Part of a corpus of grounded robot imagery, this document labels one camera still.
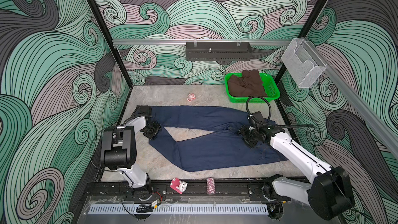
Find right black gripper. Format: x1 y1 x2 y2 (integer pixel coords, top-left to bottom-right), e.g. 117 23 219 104
233 123 259 148

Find dark blue denim trousers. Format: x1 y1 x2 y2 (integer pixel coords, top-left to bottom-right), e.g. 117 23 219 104
149 106 286 172

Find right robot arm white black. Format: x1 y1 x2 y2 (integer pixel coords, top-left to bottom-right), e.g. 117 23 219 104
237 97 355 220

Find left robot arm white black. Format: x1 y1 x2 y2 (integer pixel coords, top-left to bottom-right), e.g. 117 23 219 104
100 105 161 193

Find brown folded trousers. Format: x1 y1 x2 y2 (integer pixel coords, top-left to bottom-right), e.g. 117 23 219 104
227 70 267 97

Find green plastic basket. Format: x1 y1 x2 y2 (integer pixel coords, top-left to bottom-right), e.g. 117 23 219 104
224 73 280 103

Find small pink white toy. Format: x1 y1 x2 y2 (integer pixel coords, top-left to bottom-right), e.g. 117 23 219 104
187 93 196 102

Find pink dotted cylinder block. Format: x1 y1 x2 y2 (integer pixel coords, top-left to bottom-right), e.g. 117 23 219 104
206 177 216 195

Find pink white clip object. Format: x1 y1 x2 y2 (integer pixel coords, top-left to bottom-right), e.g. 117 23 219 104
170 177 188 194

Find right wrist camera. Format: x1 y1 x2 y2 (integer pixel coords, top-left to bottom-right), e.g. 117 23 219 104
248 112 264 125

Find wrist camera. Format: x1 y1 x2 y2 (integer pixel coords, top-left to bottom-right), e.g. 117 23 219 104
132 105 152 118
248 112 264 125

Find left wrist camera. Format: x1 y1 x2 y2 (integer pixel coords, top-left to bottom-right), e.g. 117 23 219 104
132 105 152 118

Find red black wire bundle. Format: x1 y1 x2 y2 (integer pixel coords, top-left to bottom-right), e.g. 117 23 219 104
135 191 164 214

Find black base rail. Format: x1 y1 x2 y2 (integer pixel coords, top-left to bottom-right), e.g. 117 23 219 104
82 178 312 201

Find black perforated wall shelf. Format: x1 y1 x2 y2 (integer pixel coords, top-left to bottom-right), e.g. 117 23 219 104
186 41 253 64

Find clear plastic wall bin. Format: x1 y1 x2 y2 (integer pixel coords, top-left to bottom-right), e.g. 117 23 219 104
282 38 327 89

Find horizontal aluminium back rail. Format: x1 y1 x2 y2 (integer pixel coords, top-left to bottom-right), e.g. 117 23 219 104
113 39 291 46

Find white slotted cable duct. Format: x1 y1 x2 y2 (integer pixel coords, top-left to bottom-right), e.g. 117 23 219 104
87 203 268 215

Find right aluminium side rail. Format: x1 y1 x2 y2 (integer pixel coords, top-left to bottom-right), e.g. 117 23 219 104
304 38 398 158

